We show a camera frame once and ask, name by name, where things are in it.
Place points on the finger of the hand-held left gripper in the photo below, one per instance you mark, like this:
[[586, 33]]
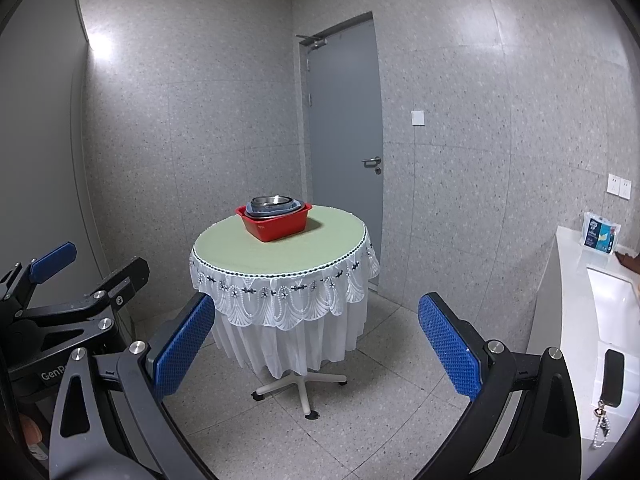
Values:
[[52, 262], [122, 282]]

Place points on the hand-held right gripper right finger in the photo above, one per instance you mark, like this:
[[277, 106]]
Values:
[[450, 345]]

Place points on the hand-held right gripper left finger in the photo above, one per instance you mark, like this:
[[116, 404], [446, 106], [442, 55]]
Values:
[[184, 347]]

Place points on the red plastic basin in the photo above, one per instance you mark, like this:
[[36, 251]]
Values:
[[275, 230]]

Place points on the large steel bowl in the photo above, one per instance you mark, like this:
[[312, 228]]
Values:
[[272, 206]]

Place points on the person's left hand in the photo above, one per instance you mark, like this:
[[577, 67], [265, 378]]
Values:
[[32, 435]]

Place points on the white counter with sink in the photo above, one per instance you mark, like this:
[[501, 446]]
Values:
[[565, 300]]

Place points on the white table base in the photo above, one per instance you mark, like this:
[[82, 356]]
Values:
[[302, 390]]

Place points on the white lace tablecloth green top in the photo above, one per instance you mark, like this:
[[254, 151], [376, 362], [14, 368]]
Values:
[[280, 250]]

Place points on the blue white tissue packet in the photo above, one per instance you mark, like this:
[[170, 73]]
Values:
[[600, 234]]

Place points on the brown dish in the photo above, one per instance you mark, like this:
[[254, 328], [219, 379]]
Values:
[[631, 261]]

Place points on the grey door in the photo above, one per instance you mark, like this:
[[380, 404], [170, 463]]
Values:
[[345, 110]]

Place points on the door closer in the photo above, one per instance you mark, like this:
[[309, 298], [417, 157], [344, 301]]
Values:
[[312, 41]]

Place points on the white wall outlet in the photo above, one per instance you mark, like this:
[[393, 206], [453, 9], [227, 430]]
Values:
[[613, 184], [625, 188]]

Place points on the white light switch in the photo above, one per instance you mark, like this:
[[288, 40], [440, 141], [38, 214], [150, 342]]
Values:
[[418, 117]]

